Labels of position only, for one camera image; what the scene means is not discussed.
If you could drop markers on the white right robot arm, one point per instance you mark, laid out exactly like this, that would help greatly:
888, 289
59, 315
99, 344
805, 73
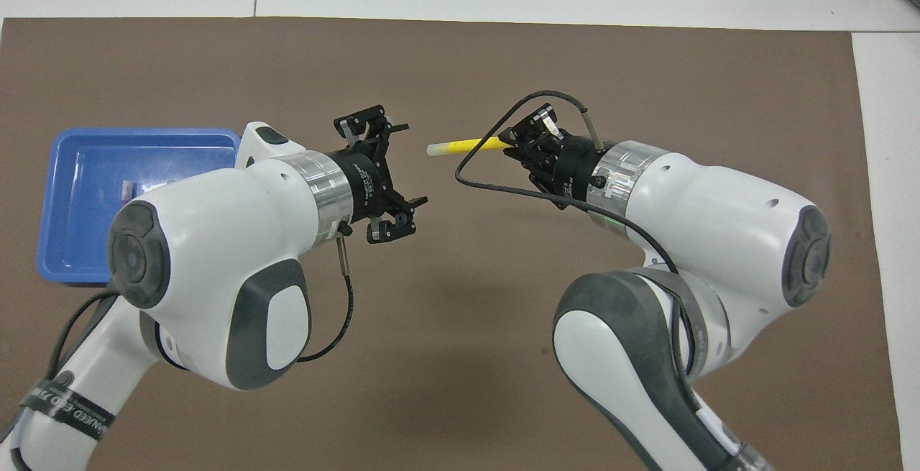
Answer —
719, 226

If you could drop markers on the blue plastic tray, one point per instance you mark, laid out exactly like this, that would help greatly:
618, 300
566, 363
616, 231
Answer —
79, 226

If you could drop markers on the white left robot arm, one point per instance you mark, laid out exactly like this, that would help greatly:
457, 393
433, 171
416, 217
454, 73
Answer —
215, 241

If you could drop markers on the yellow pen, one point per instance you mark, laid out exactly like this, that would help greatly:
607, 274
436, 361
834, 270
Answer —
463, 146

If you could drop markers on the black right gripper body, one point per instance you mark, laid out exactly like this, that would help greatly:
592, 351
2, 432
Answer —
568, 169

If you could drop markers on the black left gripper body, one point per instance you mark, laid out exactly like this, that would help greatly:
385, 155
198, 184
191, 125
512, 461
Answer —
366, 183

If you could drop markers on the brown table mat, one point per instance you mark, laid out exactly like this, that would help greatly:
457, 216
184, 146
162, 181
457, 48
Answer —
460, 313

